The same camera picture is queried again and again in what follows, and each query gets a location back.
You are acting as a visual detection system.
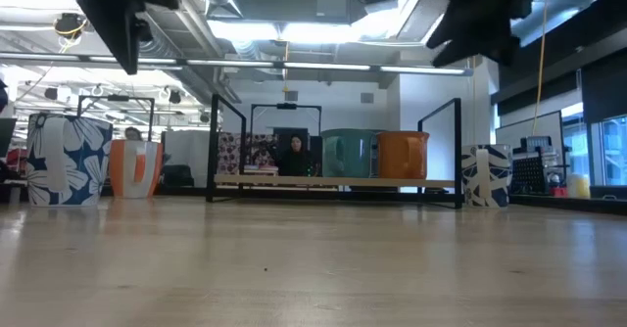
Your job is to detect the blue mug white flowers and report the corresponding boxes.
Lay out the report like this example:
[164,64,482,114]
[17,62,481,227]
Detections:
[24,113,115,208]

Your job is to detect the patterned partition panel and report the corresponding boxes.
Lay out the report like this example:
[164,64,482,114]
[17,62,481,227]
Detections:
[217,131,281,176]

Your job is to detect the black frame with camera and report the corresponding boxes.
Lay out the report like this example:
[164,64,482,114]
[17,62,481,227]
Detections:
[76,93,157,142]
[250,102,323,137]

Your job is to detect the white mug blue geometric pattern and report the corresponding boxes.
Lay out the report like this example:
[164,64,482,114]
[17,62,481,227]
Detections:
[460,143,513,209]

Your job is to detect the wooden shelf black metal frame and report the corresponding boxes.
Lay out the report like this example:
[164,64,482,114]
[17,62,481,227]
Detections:
[205,93,464,210]

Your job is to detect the long light strip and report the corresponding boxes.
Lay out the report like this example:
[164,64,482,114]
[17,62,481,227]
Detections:
[0,50,474,77]

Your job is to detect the orange and white mug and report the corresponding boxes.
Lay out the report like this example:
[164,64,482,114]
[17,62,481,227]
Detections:
[108,139,165,200]

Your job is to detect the hanging yellow cable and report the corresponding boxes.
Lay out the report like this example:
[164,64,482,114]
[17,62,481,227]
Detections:
[530,0,551,123]

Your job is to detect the black pegboard rack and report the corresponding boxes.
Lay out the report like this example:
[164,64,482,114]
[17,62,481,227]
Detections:
[510,154,549,196]

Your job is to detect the white board panel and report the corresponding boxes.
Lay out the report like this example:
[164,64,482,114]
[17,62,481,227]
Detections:
[495,110,565,155]

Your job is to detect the teal mug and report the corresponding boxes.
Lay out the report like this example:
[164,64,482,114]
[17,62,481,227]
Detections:
[320,128,379,179]

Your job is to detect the black aluminium rig frame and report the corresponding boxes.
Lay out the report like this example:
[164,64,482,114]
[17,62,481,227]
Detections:
[507,193,627,216]

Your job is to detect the plain orange mug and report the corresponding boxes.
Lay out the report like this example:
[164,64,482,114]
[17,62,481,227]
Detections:
[375,130,431,180]

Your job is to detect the yellow container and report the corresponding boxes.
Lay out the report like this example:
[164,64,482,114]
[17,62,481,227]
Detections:
[566,172,592,201]

